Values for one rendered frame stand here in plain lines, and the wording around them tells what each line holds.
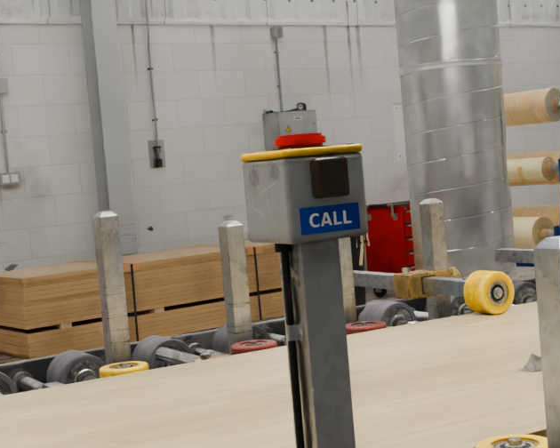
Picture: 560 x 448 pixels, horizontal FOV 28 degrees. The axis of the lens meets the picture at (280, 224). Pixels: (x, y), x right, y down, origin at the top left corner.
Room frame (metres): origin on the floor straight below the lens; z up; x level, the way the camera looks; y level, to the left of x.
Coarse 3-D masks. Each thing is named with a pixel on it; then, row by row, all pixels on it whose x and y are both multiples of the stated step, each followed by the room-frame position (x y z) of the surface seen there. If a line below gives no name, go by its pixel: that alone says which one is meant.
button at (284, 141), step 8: (280, 136) 0.85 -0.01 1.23; (288, 136) 0.85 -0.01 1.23; (296, 136) 0.85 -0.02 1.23; (304, 136) 0.85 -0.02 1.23; (312, 136) 0.84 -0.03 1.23; (320, 136) 0.85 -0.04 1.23; (280, 144) 0.85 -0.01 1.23; (288, 144) 0.84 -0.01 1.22; (296, 144) 0.85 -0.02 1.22; (304, 144) 0.85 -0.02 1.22; (312, 144) 0.85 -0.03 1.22; (320, 144) 0.85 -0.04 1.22
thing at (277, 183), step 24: (360, 144) 0.85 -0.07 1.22; (264, 168) 0.84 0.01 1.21; (288, 168) 0.82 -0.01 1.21; (360, 168) 0.85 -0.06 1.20; (264, 192) 0.84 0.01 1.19; (288, 192) 0.82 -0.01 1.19; (360, 192) 0.85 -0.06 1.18; (264, 216) 0.85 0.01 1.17; (288, 216) 0.82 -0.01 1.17; (360, 216) 0.85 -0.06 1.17; (264, 240) 0.85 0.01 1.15; (288, 240) 0.82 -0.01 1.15; (312, 240) 0.83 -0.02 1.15
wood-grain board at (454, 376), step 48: (384, 336) 1.91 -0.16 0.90; (432, 336) 1.87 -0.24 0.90; (480, 336) 1.82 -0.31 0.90; (528, 336) 1.79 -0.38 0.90; (96, 384) 1.69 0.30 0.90; (144, 384) 1.65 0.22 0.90; (192, 384) 1.62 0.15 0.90; (240, 384) 1.59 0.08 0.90; (288, 384) 1.56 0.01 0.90; (384, 384) 1.50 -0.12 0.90; (432, 384) 1.48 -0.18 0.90; (480, 384) 1.45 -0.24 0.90; (528, 384) 1.43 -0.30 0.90; (0, 432) 1.41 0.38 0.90; (48, 432) 1.38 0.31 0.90; (96, 432) 1.36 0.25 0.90; (144, 432) 1.34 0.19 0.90; (192, 432) 1.32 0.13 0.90; (240, 432) 1.30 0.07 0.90; (288, 432) 1.28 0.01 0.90; (384, 432) 1.24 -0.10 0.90; (432, 432) 1.22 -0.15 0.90; (480, 432) 1.20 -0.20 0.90; (528, 432) 1.19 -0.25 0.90
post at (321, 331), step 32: (288, 256) 0.85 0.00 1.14; (320, 256) 0.85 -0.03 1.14; (288, 288) 0.85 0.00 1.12; (320, 288) 0.85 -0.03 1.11; (288, 320) 0.85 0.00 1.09; (320, 320) 0.84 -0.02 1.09; (288, 352) 0.87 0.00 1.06; (320, 352) 0.84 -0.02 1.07; (320, 384) 0.84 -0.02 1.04; (320, 416) 0.84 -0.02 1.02; (352, 416) 0.86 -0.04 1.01
